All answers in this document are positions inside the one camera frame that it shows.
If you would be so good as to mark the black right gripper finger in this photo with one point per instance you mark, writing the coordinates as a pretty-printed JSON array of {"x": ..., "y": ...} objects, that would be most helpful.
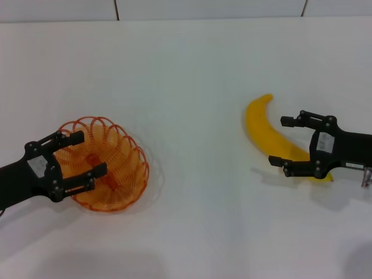
[
  {"x": 316, "y": 120},
  {"x": 302, "y": 170}
]

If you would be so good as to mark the yellow banana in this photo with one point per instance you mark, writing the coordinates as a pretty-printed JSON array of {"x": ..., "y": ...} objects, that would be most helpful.
[{"x": 258, "y": 125}]

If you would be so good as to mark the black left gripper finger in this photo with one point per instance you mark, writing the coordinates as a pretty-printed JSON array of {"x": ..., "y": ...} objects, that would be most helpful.
[
  {"x": 74, "y": 138},
  {"x": 84, "y": 180}
]

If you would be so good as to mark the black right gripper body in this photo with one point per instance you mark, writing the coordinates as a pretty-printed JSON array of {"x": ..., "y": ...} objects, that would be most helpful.
[{"x": 351, "y": 148}]

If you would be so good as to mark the orange woven plastic basket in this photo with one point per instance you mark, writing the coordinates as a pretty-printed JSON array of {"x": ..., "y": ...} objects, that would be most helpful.
[{"x": 122, "y": 174}]

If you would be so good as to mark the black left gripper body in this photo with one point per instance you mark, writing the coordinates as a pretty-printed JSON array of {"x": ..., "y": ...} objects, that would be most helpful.
[{"x": 17, "y": 180}]

